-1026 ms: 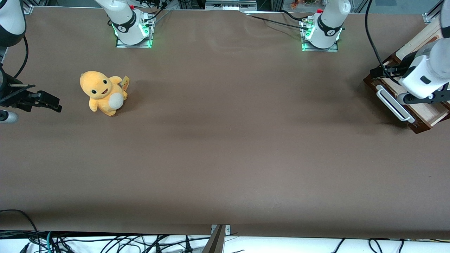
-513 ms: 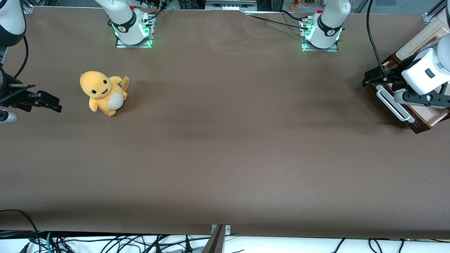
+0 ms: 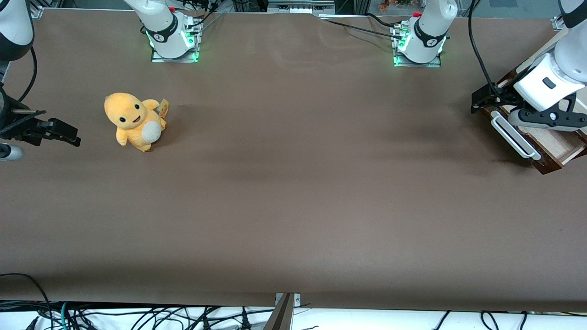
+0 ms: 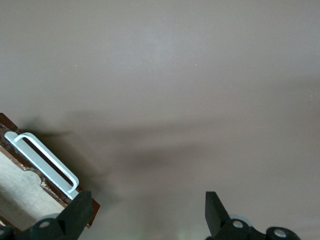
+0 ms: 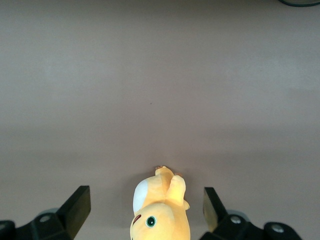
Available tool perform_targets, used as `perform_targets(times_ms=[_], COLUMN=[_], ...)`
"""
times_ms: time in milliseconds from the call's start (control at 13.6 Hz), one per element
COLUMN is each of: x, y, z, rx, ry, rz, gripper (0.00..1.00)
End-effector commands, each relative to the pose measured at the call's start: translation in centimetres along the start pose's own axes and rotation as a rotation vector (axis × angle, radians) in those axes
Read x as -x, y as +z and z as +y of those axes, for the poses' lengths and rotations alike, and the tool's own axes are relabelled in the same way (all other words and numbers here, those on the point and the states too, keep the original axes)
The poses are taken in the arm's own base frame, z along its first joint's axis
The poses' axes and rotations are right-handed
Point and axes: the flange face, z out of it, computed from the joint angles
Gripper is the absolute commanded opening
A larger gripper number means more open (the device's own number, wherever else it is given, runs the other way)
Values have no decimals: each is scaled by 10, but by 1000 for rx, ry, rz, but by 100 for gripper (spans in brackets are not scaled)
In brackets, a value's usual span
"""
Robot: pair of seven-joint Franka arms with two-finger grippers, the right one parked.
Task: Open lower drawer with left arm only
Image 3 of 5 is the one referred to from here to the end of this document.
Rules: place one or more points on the grey metal beam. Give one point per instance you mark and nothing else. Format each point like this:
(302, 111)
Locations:
(280, 316)

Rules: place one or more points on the aluminium frame profile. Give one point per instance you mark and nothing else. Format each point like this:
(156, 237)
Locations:
(36, 11)
(557, 23)

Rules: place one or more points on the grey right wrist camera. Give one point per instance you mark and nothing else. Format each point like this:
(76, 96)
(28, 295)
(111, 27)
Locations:
(10, 152)

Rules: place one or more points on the yellow plush toy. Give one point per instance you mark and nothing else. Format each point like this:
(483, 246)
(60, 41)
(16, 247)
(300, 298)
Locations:
(130, 114)

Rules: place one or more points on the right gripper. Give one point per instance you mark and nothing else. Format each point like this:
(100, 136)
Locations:
(13, 124)

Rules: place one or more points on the small metal bracket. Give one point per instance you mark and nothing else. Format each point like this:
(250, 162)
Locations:
(297, 300)

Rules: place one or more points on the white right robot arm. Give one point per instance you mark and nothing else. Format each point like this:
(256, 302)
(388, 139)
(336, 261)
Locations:
(163, 30)

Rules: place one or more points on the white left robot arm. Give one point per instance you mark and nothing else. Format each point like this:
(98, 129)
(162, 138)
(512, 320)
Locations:
(429, 32)

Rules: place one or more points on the yellow plush toy tag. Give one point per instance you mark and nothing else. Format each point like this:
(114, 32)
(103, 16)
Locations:
(163, 106)

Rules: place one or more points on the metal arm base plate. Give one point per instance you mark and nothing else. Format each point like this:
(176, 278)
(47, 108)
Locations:
(417, 65)
(174, 60)

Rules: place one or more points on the grey electronics box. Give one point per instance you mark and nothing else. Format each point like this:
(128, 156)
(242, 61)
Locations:
(300, 7)

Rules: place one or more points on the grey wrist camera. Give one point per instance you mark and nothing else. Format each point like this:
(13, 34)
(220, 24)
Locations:
(516, 117)
(10, 152)

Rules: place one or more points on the brown table cover sheet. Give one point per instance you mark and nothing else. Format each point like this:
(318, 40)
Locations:
(293, 183)

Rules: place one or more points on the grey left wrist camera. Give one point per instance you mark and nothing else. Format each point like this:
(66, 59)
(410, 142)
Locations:
(516, 117)

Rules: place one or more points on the dark wooden drawer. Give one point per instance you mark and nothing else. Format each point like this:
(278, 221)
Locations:
(557, 146)

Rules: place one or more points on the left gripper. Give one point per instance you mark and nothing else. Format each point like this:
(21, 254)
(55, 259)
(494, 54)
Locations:
(503, 97)

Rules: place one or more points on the orange figurine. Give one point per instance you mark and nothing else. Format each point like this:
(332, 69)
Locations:
(383, 5)

